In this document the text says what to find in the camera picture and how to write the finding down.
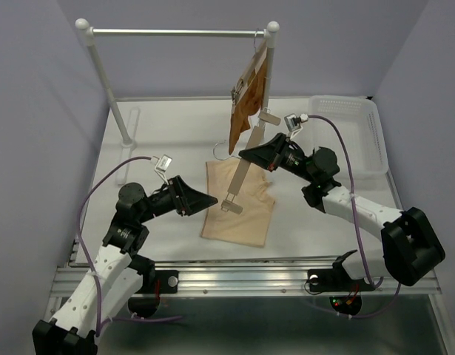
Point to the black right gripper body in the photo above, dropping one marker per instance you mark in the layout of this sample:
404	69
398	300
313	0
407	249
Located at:
293	161

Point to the aluminium mounting rail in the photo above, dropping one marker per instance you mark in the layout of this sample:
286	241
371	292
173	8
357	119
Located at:
245	278

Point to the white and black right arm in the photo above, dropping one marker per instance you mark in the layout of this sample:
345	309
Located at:
410	246

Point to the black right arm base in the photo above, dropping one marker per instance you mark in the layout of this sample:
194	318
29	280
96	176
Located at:
347	300

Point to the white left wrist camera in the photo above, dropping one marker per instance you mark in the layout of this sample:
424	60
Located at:
162	166

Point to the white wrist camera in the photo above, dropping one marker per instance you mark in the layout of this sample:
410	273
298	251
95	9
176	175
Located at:
294	124
162	166

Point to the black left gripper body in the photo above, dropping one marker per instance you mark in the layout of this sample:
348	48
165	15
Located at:
166	200

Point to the brown underwear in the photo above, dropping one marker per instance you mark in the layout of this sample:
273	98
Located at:
251	103

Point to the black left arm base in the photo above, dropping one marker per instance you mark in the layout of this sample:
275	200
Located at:
147	300

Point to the wooden clip hanger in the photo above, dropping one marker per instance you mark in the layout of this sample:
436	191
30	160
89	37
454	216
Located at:
264	117

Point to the white plastic basket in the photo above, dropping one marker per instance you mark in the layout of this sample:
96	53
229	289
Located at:
359	125

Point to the wooden hanger with brown underwear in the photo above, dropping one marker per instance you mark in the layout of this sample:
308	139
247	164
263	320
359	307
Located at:
246	79

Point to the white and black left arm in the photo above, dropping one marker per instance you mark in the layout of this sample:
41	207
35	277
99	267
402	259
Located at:
118	271

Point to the white clothes rack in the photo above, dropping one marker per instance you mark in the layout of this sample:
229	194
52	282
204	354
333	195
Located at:
169	93

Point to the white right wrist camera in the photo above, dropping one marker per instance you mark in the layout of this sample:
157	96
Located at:
294	124

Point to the beige underwear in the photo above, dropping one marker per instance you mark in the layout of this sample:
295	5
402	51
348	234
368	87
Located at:
250	227

